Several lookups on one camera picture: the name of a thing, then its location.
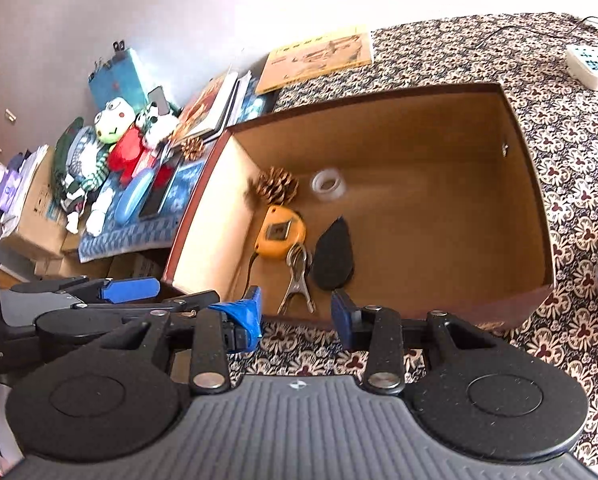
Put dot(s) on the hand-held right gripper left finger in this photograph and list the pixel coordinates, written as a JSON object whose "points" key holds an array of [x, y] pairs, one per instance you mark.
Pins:
{"points": [[244, 317]]}

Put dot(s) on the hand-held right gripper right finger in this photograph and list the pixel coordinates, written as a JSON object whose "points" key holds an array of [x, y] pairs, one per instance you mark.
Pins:
{"points": [[341, 317]]}

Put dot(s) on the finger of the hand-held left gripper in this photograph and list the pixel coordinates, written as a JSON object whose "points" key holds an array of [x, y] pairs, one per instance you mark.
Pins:
{"points": [[131, 290], [179, 302]]}

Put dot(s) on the metal spring clip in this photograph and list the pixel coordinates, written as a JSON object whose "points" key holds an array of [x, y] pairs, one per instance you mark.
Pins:
{"points": [[296, 285]]}

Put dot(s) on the orange tape measure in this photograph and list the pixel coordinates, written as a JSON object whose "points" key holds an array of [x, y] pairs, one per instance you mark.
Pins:
{"points": [[281, 232]]}

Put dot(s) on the brown cardboard storage box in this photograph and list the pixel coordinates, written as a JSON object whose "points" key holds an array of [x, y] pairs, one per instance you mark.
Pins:
{"points": [[429, 240]]}

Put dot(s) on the clear tape roll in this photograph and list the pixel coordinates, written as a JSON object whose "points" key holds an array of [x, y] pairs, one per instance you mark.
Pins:
{"points": [[319, 187]]}

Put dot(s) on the large pine cone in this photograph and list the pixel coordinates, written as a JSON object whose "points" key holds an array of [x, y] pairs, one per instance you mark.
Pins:
{"points": [[276, 187]]}

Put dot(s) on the blue checkered cloth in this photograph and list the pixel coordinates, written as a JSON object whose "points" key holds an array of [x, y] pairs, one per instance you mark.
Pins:
{"points": [[124, 240]]}

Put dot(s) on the blue glasses case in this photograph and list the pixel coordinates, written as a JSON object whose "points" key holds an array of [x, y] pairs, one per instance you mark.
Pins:
{"points": [[131, 197]]}

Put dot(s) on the dark smartphone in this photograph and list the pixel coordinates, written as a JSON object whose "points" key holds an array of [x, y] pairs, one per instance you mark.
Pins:
{"points": [[159, 192]]}

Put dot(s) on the cardboard box with white label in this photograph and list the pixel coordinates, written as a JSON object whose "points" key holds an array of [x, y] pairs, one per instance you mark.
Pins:
{"points": [[39, 215]]}

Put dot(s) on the white and purple paper bags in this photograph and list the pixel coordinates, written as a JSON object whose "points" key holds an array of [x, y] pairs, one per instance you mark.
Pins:
{"points": [[14, 185]]}

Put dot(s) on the grey striped plush toy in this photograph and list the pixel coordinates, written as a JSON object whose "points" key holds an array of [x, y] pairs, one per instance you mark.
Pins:
{"points": [[76, 160]]}

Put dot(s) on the small pine cone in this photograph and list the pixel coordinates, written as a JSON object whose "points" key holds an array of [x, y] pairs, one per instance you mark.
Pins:
{"points": [[193, 147]]}

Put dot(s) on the panda plush toy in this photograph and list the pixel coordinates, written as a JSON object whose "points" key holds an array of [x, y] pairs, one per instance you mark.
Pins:
{"points": [[156, 125]]}

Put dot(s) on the green frog plush toy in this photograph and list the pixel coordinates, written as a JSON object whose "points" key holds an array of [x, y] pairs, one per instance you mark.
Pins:
{"points": [[111, 122]]}

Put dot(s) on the small dark framed panel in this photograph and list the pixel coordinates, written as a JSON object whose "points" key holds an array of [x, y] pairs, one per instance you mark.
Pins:
{"points": [[160, 100]]}

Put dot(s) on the teal cardboard box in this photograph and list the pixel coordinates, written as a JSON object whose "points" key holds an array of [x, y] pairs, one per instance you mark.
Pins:
{"points": [[119, 77]]}

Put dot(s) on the stack of thin books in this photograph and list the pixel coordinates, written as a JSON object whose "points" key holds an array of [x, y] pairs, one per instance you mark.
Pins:
{"points": [[240, 97]]}

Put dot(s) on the yellow cover book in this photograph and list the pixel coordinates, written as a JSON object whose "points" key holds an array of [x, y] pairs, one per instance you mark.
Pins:
{"points": [[314, 57]]}

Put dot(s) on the white power strip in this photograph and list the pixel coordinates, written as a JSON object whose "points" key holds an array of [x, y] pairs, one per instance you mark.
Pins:
{"points": [[591, 67]]}

